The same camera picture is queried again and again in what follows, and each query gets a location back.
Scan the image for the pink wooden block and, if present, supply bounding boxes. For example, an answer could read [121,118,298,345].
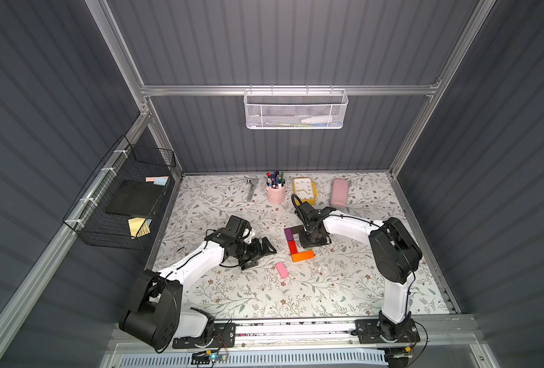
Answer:
[275,262,289,279]

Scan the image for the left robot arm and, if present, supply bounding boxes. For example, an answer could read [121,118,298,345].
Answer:
[118,216,277,353]

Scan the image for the purple wooden block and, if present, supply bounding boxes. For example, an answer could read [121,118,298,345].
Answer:
[284,228,294,242]

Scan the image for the small circuit board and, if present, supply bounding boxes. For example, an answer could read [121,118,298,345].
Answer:
[191,351,228,366]

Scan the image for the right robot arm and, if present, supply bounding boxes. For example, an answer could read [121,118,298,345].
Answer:
[291,194,423,343]

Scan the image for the white wire basket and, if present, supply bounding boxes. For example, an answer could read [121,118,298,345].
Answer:
[243,87,349,130]

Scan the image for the pink case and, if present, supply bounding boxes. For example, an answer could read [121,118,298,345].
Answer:
[330,179,349,208]

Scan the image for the yellow sticky notes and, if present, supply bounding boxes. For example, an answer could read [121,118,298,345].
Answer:
[128,218,152,239]

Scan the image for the black wire basket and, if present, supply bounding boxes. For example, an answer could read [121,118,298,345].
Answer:
[63,136,177,251]

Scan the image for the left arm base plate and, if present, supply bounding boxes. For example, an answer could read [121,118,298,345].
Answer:
[172,320,237,350]

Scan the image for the yellow tray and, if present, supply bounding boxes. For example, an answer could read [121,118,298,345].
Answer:
[293,177,317,205]

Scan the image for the pink blue sticky notes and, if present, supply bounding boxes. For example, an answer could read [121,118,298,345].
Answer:
[145,176,169,186]

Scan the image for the orange wooden block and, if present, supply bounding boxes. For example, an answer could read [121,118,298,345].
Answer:
[291,250,315,262]

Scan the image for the brown wooden block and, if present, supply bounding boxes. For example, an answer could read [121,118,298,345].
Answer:
[291,225,303,234]

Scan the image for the pink pen cup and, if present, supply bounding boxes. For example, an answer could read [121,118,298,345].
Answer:
[265,171,286,205]

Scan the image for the white tube in basket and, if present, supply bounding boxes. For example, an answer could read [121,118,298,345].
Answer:
[300,115,333,126]

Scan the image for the black notebook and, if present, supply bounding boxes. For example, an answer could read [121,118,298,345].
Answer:
[106,180,164,218]

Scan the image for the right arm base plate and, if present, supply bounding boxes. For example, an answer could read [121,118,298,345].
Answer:
[350,318,422,345]

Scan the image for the red wooden block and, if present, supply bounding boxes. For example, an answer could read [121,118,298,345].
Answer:
[288,240,299,255]

